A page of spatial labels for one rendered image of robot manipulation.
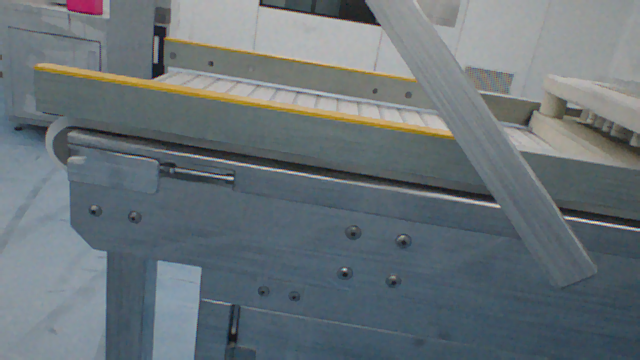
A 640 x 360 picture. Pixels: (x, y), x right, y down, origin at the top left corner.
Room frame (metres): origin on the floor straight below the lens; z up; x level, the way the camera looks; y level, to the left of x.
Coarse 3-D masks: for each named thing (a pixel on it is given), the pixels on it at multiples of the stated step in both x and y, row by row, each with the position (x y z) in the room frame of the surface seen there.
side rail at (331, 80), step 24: (168, 48) 0.61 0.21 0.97; (192, 48) 0.61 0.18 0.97; (216, 72) 0.61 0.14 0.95; (240, 72) 0.61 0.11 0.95; (264, 72) 0.61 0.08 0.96; (288, 72) 0.61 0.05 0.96; (312, 72) 0.61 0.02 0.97; (336, 72) 0.61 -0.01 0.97; (360, 96) 0.61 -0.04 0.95; (384, 96) 0.61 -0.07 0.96; (408, 96) 0.61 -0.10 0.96; (504, 96) 0.61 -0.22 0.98; (504, 120) 0.61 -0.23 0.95; (528, 120) 0.61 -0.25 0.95
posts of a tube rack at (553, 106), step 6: (546, 96) 0.59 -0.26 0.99; (552, 96) 0.58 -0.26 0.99; (546, 102) 0.59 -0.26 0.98; (552, 102) 0.58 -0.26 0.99; (558, 102) 0.58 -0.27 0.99; (564, 102) 0.58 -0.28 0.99; (540, 108) 0.60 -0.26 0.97; (546, 108) 0.59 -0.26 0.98; (552, 108) 0.58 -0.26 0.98; (558, 108) 0.58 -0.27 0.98; (564, 108) 0.58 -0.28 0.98; (546, 114) 0.58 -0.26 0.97; (552, 114) 0.58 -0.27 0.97; (558, 114) 0.58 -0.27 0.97
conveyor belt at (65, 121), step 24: (264, 96) 0.55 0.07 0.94; (288, 96) 0.57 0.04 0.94; (312, 96) 0.59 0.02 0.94; (72, 120) 0.36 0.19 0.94; (408, 120) 0.55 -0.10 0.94; (432, 120) 0.57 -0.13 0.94; (48, 144) 0.36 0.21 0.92; (192, 144) 0.36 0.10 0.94; (216, 144) 0.36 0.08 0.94; (528, 144) 0.53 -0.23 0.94; (336, 168) 0.36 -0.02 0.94; (360, 168) 0.36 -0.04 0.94; (480, 192) 0.36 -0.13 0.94; (624, 216) 0.36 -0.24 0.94
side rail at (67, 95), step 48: (48, 96) 0.34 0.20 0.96; (96, 96) 0.34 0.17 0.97; (144, 96) 0.34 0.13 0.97; (192, 96) 0.34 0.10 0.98; (240, 144) 0.34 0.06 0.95; (288, 144) 0.34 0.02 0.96; (336, 144) 0.34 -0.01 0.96; (384, 144) 0.34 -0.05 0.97; (432, 144) 0.34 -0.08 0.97; (576, 192) 0.34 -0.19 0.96; (624, 192) 0.34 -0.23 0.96
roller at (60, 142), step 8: (64, 128) 0.36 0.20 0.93; (72, 128) 0.36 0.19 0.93; (80, 128) 0.36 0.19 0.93; (88, 128) 0.36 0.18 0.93; (56, 136) 0.35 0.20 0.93; (64, 136) 0.35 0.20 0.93; (56, 144) 0.35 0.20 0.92; (64, 144) 0.35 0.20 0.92; (56, 152) 0.35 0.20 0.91; (64, 152) 0.35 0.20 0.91; (64, 160) 0.35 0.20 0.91
